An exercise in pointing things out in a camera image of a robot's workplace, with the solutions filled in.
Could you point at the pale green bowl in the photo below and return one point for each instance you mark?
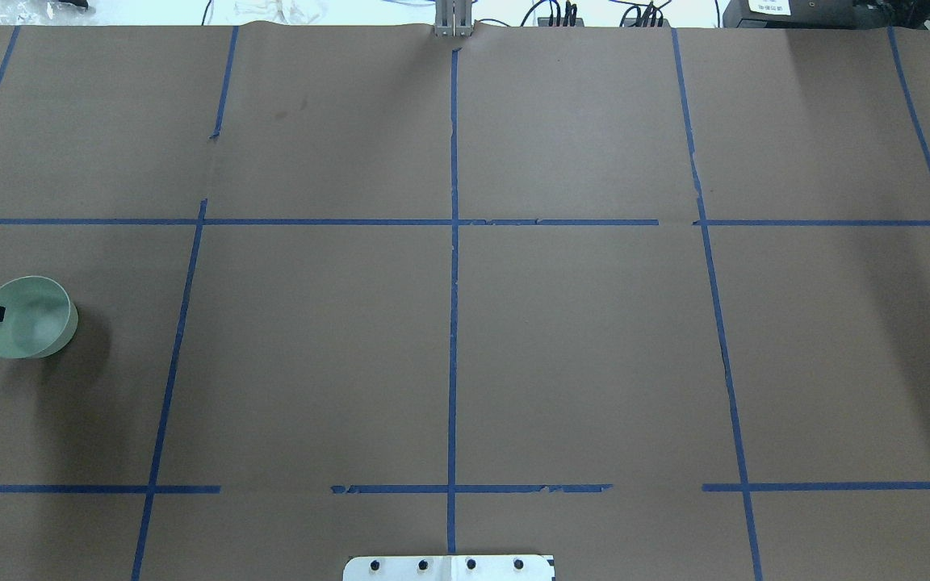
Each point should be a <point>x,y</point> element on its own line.
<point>39,318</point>

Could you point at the black desktop box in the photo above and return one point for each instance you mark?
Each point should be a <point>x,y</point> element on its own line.
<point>841,15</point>

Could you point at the crumpled clear plastic bag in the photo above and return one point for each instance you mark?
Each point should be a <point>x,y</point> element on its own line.
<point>45,13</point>

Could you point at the white crumpled cloth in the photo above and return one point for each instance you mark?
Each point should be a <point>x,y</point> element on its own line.
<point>295,13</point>

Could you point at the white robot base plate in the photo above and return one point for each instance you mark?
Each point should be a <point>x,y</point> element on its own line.
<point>451,567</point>

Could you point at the aluminium frame post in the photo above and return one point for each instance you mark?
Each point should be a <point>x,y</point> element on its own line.
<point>453,18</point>

